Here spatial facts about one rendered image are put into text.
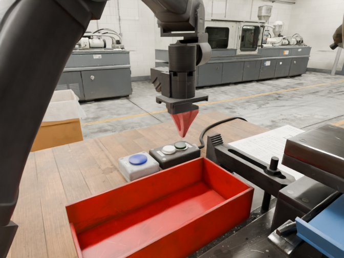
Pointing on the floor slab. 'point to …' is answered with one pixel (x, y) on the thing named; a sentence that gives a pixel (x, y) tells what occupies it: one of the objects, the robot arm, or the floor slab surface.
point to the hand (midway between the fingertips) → (181, 133)
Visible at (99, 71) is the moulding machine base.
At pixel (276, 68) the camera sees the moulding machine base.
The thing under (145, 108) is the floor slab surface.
